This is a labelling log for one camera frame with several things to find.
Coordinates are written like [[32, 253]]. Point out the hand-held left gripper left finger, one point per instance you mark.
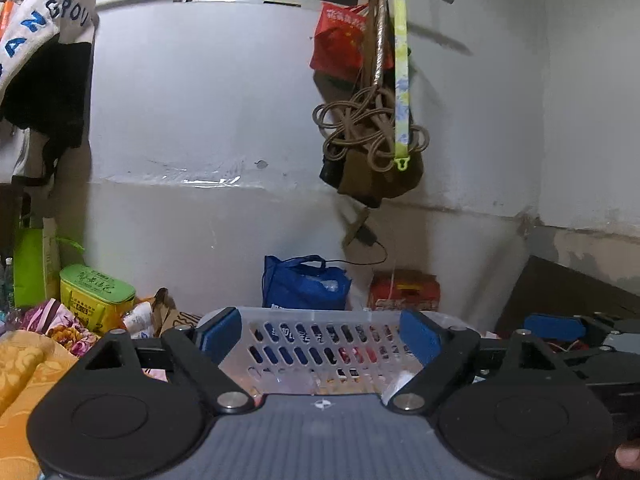
[[220, 329]]

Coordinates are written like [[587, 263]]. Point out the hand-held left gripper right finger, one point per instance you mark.
[[419, 332]]

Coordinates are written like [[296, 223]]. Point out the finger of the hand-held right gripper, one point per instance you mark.
[[552, 326]]

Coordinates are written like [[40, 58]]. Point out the white plastic slotted basket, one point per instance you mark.
[[320, 350]]

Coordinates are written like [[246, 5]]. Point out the person's right hand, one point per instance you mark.
[[628, 455]]

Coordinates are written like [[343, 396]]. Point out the dark wooden headboard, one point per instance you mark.
[[565, 285]]

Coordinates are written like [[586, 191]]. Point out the red cardboard box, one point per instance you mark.
[[404, 290]]

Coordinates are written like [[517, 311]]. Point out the brown cardboard piece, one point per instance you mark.
[[172, 312]]

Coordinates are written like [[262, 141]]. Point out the white crumpled packet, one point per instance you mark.
[[139, 321]]

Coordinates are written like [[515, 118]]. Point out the blue fabric shopping bag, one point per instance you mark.
[[306, 284]]

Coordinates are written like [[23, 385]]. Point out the yellow-green tin box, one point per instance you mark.
[[95, 297]]

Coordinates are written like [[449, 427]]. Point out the floral printed cloth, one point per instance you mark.
[[60, 324]]

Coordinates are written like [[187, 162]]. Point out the brown hanging bag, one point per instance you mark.
[[375, 170]]

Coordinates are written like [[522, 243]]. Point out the green paper bag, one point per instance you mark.
[[31, 262]]

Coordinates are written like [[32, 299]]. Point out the orange patterned blanket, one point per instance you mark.
[[25, 385]]

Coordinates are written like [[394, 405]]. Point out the clear plastic bottle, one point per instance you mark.
[[7, 285]]

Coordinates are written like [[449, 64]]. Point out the red plastic bag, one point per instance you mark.
[[340, 40]]

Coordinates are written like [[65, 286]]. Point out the white and black hanging garment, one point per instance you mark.
[[45, 60]]

